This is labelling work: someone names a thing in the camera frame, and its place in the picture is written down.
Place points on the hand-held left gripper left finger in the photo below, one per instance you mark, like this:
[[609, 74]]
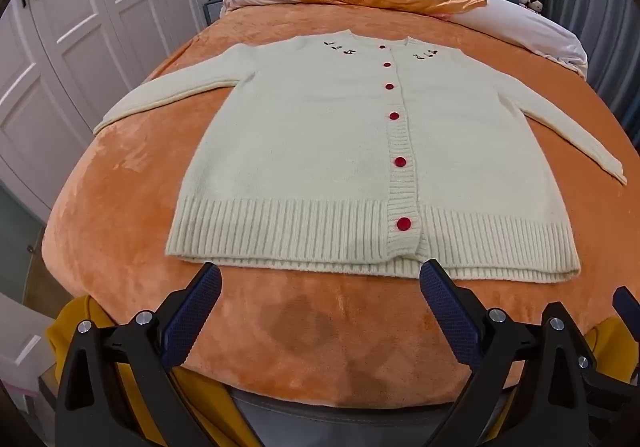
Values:
[[196, 314]]

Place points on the white panelled wardrobe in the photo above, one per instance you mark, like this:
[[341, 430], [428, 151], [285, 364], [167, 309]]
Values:
[[75, 27]]

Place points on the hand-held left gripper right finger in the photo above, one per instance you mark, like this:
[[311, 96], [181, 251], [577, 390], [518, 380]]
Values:
[[450, 317]]

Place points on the grey-blue curtain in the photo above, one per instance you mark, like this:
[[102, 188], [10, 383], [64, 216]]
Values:
[[600, 27]]

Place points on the cream knit cardigan red buttons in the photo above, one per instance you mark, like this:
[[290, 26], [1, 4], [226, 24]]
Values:
[[300, 152]]

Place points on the white storage box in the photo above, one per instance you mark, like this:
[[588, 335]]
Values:
[[20, 352]]

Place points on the blue nightstand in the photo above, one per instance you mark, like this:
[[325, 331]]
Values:
[[212, 12]]

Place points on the orange plush blanket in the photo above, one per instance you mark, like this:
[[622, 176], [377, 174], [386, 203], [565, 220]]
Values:
[[300, 327]]

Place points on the small plush toy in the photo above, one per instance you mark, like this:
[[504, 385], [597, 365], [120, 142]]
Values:
[[531, 1]]

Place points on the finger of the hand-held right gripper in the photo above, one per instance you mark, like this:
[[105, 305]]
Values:
[[607, 379], [627, 304]]

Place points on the person's yellow garment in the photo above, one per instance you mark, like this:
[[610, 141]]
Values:
[[95, 308]]

